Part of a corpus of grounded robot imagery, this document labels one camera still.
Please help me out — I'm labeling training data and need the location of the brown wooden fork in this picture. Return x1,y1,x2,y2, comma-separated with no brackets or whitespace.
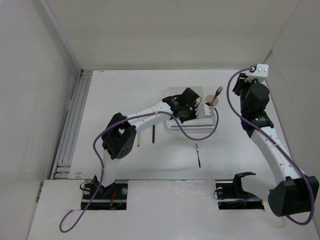
211,86,223,104

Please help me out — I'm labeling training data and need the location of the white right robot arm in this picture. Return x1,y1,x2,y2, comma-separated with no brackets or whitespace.
226,69,320,226

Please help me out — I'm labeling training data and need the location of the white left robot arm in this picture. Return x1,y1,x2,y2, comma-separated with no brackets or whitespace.
94,87,202,199

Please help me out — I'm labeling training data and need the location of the white square box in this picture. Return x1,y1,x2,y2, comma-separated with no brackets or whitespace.
166,86,205,100

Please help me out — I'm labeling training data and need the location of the white perforated basket tray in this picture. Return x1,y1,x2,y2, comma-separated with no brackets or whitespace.
166,116,217,133

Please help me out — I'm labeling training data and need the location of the white paper cup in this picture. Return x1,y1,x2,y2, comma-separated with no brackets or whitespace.
204,94,219,106

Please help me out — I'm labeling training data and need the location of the black spoon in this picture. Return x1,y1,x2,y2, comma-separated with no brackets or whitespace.
152,125,156,144

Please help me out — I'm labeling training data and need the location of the small metal fork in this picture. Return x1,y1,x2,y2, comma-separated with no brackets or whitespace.
195,143,201,168

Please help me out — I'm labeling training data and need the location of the beige wooden spoon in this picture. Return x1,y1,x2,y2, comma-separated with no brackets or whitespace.
137,133,141,147

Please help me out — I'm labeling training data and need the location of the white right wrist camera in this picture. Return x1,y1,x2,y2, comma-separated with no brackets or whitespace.
245,63,269,83

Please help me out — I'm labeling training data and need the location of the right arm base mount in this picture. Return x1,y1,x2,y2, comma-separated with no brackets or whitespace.
213,171,265,210

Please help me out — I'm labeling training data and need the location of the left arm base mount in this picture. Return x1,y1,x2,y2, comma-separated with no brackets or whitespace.
79,176,129,211

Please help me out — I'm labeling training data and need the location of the aluminium rail frame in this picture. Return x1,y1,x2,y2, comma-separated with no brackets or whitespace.
33,0,91,180

